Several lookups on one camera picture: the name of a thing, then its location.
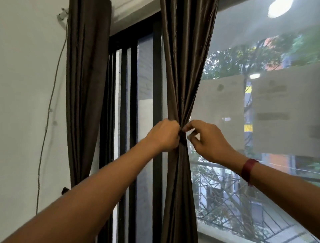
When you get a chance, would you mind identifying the grey wall cable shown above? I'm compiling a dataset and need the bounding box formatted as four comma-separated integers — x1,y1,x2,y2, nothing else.
36,19,69,215

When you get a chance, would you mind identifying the red wrist band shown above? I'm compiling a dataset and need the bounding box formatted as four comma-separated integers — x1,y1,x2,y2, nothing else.
241,158,259,187

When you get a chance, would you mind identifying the green tree outside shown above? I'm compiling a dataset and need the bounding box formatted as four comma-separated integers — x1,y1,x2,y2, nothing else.
202,25,320,80

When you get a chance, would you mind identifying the dark brown curtain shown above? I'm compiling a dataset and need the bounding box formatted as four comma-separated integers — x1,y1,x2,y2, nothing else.
160,0,220,243
65,0,112,188

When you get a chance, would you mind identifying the person's left hand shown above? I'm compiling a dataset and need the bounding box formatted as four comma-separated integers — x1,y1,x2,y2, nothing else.
145,119,181,153

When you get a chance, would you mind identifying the orange and grey building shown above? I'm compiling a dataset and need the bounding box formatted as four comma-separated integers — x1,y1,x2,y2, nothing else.
244,32,320,181

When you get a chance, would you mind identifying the white paper sheet with print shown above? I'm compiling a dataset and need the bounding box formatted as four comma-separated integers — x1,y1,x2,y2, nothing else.
252,64,320,158

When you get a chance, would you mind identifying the grey curtain rod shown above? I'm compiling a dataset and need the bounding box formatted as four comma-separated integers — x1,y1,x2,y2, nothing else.
57,7,69,22

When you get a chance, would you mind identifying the person's left forearm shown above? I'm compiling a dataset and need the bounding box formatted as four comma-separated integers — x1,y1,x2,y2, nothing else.
0,139,160,243

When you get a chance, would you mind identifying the person's right hand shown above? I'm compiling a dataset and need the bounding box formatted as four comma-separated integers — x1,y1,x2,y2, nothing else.
182,119,248,173

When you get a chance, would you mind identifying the grey mesh window screen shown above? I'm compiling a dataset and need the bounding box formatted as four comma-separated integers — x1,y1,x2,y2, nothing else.
190,0,320,243

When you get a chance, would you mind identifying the black balcony railing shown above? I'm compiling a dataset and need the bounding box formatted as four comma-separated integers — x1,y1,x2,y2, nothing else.
190,160,320,243

